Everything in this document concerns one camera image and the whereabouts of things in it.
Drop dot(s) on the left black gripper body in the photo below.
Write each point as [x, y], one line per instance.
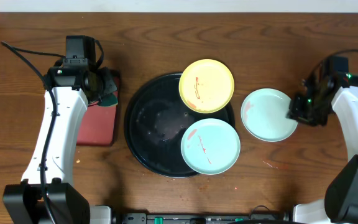
[106, 90]

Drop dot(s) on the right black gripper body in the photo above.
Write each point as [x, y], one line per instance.
[313, 108]

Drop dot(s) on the green orange sponge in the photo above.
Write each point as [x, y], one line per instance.
[108, 100]

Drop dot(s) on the light green plate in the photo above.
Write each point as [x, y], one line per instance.
[264, 113]
[210, 146]

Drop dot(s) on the yellow plate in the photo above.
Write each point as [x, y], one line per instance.
[206, 86]

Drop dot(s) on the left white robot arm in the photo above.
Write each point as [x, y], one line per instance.
[46, 193]

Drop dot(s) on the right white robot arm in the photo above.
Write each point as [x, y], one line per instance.
[336, 94]

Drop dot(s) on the rectangular red black tray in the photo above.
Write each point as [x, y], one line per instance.
[97, 125]

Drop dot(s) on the round black tray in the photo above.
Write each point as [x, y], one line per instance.
[155, 121]

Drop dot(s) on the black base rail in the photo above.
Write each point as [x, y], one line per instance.
[259, 214]

